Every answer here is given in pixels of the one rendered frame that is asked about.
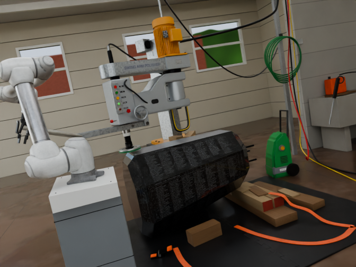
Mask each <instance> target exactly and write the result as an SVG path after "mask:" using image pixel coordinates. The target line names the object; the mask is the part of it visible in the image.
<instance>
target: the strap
mask: <svg viewBox="0 0 356 267"><path fill-rule="evenodd" d="M268 194H273V195H279V196H281V197H283V198H284V199H285V200H286V201H287V203H289V205H291V206H292V207H295V208H298V209H302V210H305V211H307V212H309V213H311V214H312V215H313V216H315V217H316V218H318V219H319V220H321V221H322V222H324V223H327V224H331V225H336V226H342V227H349V228H348V229H347V230H346V232H345V233H343V234H342V235H340V236H338V237H336V238H332V239H328V240H325V241H319V242H299V241H291V240H286V239H281V238H276V237H272V236H268V235H263V234H260V233H257V232H254V231H252V230H249V229H246V228H244V227H241V226H239V225H236V226H234V227H235V228H238V229H240V230H242V231H245V232H247V233H250V234H252V235H255V236H259V237H263V238H266V239H270V240H273V241H278V242H283V243H289V244H297V245H322V244H328V243H333V242H337V241H340V240H342V239H344V238H346V237H348V236H349V235H350V234H351V233H352V232H353V231H354V230H355V229H356V227H354V225H348V224H340V223H336V222H331V221H328V220H325V219H323V218H322V217H320V216H319V215H317V214H316V213H314V212H313V211H312V210H310V209H308V208H305V207H301V206H298V205H295V204H293V203H291V202H290V201H289V200H288V198H287V197H286V196H285V195H283V194H281V193H274V192H270V193H268ZM173 250H174V253H175V255H176V257H177V259H178V260H179V262H180V263H181V264H182V265H183V266H184V267H192V266H191V265H190V264H188V263H187V261H186V260H185V259H184V258H183V256H182V254H181V252H180V250H179V248H178V247H176V248H173Z"/></svg>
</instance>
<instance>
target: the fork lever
mask: <svg viewBox="0 0 356 267"><path fill-rule="evenodd" d="M143 126H145V123H144V121H138V122H133V123H130V124H126V125H122V126H113V127H108V128H103V129H98V130H92V131H87V132H81V133H77V134H78V135H82V136H83V137H84V138H90V137H95V136H100V135H105V134H110V133H113V132H118V131H123V130H128V129H133V128H138V127H143Z"/></svg>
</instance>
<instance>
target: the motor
mask: <svg viewBox="0 0 356 267"><path fill-rule="evenodd" d="M152 26H153V29H154V31H153V34H154V39H155V45H156V50H157V55H158V58H164V57H167V56H178V55H187V54H188V53H186V52H185V53H180V50H179V44H178V42H180V41H182V40H183V39H182V33H181V29H176V28H175V26H174V19H173V18H172V17H170V16H165V17H159V18H157V19H154V20H153V21H152Z"/></svg>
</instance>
